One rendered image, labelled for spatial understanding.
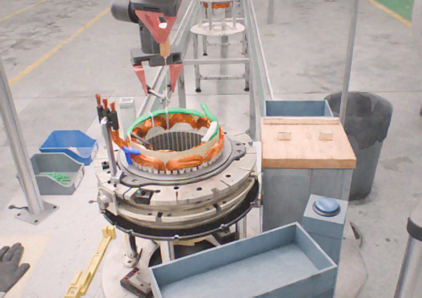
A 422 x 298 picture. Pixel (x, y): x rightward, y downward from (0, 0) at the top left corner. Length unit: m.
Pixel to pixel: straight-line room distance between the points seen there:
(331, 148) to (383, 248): 1.46
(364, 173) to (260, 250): 1.86
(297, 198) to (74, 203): 0.67
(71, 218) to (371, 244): 1.58
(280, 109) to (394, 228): 1.46
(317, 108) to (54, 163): 0.85
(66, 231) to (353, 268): 0.73
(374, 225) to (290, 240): 1.76
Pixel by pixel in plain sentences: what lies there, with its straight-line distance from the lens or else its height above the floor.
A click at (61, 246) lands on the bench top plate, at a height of 0.78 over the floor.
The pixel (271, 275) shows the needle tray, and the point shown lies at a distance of 0.67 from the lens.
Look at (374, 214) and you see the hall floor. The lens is 2.54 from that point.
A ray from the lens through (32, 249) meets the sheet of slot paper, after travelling 1.18.
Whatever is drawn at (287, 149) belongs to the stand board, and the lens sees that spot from 0.90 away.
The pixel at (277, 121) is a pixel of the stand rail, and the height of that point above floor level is 1.07.
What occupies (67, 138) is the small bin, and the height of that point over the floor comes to 0.82.
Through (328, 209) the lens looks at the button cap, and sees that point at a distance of 0.77.
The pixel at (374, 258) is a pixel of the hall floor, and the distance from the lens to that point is 2.26.
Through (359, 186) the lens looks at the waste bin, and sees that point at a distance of 2.56.
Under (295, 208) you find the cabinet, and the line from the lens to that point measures 0.95.
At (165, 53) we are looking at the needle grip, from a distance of 0.75.
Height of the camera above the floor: 1.51
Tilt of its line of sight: 28 degrees down
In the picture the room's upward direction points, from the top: 2 degrees counter-clockwise
